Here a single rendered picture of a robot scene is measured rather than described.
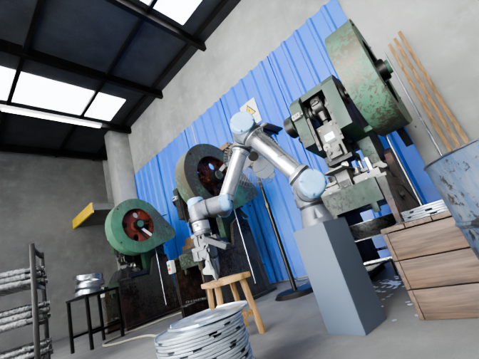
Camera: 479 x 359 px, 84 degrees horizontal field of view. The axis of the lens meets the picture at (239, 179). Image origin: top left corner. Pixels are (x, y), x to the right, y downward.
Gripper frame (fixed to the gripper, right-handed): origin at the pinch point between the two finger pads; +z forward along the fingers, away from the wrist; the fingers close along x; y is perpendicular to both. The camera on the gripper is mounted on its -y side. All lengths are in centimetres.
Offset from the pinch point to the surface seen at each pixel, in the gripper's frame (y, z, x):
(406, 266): -70, 16, -17
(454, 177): -79, -7, 35
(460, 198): -79, -3, 33
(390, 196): -85, -14, -64
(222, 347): -10.9, 17.9, 29.6
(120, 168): 356, -283, -363
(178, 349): -0.3, 14.6, 35.0
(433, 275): -77, 20, -14
